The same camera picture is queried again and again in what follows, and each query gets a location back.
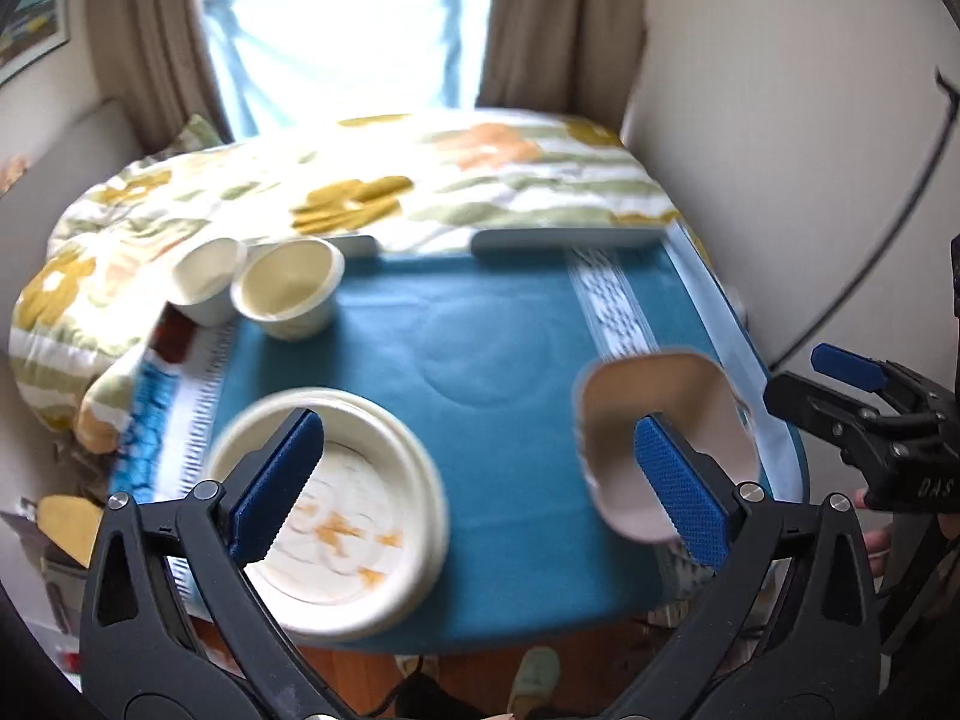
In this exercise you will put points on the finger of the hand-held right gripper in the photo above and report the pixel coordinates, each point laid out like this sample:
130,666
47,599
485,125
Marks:
810,405
847,366

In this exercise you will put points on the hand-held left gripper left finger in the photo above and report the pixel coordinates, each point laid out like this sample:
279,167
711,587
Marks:
274,484

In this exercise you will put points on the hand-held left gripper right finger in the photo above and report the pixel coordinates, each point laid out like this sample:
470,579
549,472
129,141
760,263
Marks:
681,486

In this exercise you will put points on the pink square bowl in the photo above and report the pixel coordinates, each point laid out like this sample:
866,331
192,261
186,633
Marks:
660,397

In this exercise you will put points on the yellow-centred white plate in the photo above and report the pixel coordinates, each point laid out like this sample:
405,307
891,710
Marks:
444,540

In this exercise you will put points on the person's right hand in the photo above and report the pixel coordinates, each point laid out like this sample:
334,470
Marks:
879,544

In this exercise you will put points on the light blue sheet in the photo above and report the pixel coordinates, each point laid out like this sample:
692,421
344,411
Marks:
720,292

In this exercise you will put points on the curved black stand rod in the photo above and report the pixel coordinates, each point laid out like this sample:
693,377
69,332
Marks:
907,225

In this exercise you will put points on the cream round bowl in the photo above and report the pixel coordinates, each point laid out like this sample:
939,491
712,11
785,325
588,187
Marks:
289,289

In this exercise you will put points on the yellow cushion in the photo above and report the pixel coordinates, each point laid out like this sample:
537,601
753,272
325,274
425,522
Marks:
69,529

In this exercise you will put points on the white round bowl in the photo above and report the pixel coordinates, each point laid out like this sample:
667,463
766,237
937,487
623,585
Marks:
202,277

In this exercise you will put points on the blue patterned tablecloth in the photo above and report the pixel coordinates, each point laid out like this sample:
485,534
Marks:
480,360

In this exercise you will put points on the green slipper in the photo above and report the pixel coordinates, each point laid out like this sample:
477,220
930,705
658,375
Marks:
534,679

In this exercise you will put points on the floral striped duvet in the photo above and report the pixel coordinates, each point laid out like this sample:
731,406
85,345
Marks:
225,202

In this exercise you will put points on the green striped pillow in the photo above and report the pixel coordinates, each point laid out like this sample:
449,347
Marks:
193,136

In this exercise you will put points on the grey padded headboard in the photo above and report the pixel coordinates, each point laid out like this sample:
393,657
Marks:
60,165

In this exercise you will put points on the pink plush toy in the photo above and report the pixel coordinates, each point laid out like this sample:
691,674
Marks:
13,172

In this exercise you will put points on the light blue window cloth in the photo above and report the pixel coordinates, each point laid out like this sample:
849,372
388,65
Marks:
337,52

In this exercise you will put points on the brown curtain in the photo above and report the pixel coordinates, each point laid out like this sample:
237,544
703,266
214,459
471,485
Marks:
146,30
562,22

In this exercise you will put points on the framed town picture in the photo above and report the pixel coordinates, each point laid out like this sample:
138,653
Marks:
30,22

